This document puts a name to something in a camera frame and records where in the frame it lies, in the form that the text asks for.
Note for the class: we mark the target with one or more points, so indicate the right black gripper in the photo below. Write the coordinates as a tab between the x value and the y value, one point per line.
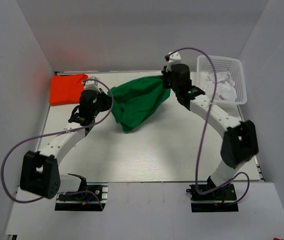
166	80

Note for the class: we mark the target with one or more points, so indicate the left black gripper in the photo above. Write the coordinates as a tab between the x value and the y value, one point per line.
106	102

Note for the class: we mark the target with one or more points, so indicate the white t shirt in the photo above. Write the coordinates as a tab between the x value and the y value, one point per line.
225	86

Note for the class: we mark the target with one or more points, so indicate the folded orange t shirt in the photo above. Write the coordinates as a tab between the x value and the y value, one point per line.
66	89

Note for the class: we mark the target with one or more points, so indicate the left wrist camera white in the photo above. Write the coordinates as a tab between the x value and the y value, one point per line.
91	84

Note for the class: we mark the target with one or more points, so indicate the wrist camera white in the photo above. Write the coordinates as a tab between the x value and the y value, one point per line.
91	84
173	58

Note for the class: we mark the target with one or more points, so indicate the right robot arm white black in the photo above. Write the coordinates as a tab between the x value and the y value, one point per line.
239	138

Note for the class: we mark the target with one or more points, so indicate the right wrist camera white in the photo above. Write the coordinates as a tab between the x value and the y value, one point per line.
173	58

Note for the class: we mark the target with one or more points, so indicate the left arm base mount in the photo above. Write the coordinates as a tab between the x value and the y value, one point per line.
92	199

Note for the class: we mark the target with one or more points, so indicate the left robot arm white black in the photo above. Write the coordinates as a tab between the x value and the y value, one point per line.
40	170

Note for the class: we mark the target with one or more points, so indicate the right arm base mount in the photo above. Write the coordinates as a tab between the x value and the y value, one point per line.
220	201

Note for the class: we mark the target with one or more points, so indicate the green t shirt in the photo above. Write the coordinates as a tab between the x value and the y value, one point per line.
135	101

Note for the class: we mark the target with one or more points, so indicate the white plastic basket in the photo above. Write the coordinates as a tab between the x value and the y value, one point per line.
233	66

